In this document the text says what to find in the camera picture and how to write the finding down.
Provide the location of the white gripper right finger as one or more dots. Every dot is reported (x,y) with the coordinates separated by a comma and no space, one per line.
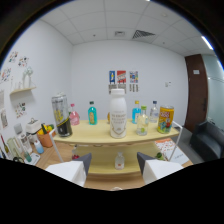
(156,168)

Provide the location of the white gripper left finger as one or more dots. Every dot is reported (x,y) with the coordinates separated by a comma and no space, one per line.
(71,170)

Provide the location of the teal cup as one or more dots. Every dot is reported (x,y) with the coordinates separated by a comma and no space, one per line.
(27,156)

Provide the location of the jar of green limes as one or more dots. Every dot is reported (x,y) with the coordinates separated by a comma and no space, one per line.
(159,155)

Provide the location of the orange printed menu sheet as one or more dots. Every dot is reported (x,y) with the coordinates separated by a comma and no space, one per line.
(165,145)

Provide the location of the clear bottle red-white label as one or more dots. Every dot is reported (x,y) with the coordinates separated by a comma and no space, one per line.
(119,162)

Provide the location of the white kitchen scale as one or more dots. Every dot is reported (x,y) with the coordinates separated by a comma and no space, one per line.
(34,159)

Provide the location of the pale blue plastic bottle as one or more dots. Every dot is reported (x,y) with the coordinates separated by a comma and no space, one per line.
(38,147)

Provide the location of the orange basket with fruit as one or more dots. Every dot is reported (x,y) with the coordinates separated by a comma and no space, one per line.
(45,138)

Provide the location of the white-framed wooden shelf rack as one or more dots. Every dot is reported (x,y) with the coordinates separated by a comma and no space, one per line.
(100,133)

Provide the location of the clear bottle green cap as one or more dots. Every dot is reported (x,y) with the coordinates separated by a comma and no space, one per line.
(142,124)

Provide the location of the yellow printed can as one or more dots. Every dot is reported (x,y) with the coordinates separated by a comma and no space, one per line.
(165,120)

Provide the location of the small pink bottle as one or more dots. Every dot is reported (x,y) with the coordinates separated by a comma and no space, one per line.
(74,117)

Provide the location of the white coffee grinder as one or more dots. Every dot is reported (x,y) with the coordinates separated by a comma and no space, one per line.
(25,142)

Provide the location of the black and yellow can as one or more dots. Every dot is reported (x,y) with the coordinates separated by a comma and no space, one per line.
(62,116)

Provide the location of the light blue bottle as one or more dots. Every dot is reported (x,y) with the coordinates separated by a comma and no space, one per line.
(136,114)

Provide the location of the black leather sofa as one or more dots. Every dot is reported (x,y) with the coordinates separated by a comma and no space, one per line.
(208,141)

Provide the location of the white countertop appliance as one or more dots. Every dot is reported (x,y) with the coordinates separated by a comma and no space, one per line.
(32,126)

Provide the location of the small teal bottle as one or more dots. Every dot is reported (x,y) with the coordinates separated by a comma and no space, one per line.
(92,115)

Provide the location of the clear glass pitcher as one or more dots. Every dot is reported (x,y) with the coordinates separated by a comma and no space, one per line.
(14,147)

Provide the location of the small orange-yellow bottle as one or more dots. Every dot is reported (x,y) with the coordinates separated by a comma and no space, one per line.
(108,117)

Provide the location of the brown wooden door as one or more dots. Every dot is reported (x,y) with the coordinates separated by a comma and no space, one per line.
(196,91)

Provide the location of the ceiling air vent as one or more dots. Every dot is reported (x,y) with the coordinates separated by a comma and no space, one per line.
(143,34)

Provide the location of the small grey wall poster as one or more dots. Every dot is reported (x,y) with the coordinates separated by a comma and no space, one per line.
(133,87)
(112,87)

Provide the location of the wooden wall shelf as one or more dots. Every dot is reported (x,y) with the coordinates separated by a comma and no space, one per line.
(22,89)

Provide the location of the multicolour wall poster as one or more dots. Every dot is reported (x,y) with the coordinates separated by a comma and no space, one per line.
(133,76)

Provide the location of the red wall poster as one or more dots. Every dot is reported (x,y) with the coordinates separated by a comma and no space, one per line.
(121,76)

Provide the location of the blue wall poster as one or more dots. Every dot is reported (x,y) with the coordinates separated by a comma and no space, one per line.
(112,77)

